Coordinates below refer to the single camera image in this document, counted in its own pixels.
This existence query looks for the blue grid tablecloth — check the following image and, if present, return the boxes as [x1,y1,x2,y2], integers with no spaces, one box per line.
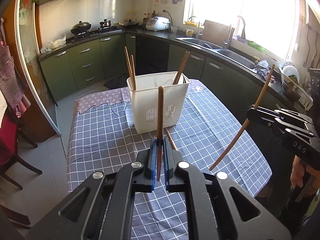
[67,80,272,239]

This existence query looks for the dish rack with bowls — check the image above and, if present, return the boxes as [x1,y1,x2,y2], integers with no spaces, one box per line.
[279,61,313,110]

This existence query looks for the light wooden chopstick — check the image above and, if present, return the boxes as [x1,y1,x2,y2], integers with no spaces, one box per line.
[165,128,178,151]
[130,55,137,90]

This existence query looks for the bamboo chopstick one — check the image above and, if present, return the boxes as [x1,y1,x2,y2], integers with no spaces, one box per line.
[156,86,164,181]

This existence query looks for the bamboo chopstick three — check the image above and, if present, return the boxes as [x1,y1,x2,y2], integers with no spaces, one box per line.
[124,46,131,79]

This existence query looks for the white plastic utensil holder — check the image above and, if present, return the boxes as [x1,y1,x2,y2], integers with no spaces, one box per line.
[126,71,190,134]

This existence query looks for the bamboo chopstick two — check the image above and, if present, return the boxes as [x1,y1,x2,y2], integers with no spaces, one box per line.
[209,64,275,171]

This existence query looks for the white rice cooker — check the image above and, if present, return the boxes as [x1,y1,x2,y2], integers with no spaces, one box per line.
[146,17,170,31]

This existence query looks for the dark wooden chair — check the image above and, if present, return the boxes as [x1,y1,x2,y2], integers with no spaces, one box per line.
[1,113,42,190]

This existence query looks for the checkered hanging apron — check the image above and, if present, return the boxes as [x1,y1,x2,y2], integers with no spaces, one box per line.
[1,18,31,119]

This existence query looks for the wooden cutting board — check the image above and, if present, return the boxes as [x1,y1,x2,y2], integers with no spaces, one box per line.
[202,20,229,46]

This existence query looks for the steel kitchen sink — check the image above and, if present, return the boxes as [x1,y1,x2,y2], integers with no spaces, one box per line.
[177,37,255,71]

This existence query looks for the steel kitchen faucet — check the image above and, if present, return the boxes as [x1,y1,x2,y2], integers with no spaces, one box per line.
[223,24,234,50]

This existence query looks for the red-handled chopstick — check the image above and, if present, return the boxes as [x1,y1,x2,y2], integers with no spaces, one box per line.
[175,51,190,85]
[172,51,189,85]

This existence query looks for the small black pot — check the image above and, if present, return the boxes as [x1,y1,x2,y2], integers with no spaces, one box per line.
[100,19,112,29]

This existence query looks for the person's right hand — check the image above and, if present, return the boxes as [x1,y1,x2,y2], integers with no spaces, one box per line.
[290,154,320,196]

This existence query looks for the black wok with lid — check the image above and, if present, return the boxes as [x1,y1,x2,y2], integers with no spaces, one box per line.
[71,21,92,35]

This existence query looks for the dark green kitchen cabinets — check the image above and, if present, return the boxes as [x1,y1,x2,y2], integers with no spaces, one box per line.
[37,0,301,131]

